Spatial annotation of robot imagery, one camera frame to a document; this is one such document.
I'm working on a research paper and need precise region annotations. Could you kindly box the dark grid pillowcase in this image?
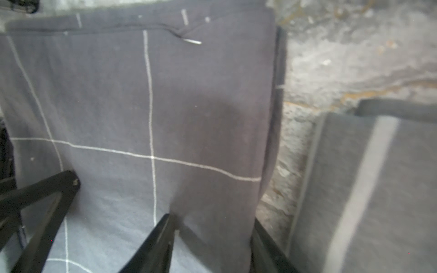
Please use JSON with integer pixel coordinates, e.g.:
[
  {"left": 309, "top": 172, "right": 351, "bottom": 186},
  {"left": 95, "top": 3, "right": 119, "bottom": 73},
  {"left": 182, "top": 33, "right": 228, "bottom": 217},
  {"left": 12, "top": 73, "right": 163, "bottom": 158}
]
[{"left": 1, "top": 2, "right": 281, "bottom": 273}]

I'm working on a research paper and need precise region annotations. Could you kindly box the grey pillowcase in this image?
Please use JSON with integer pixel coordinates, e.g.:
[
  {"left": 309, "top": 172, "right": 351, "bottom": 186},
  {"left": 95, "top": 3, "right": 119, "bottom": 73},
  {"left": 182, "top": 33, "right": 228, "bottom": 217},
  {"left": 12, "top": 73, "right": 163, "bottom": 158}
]
[{"left": 287, "top": 99, "right": 437, "bottom": 273}]

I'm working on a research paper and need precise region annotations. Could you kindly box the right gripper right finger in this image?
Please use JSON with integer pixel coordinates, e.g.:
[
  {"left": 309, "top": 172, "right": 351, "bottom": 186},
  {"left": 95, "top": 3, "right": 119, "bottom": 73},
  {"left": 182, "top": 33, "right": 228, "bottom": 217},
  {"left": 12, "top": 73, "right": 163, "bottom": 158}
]
[{"left": 120, "top": 214, "right": 176, "bottom": 273}]

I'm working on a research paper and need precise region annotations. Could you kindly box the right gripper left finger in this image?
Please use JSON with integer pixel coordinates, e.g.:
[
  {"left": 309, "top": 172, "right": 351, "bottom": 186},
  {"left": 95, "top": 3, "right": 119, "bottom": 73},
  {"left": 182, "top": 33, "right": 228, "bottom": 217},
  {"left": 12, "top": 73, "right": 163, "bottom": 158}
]
[{"left": 1, "top": 171, "right": 81, "bottom": 273}]

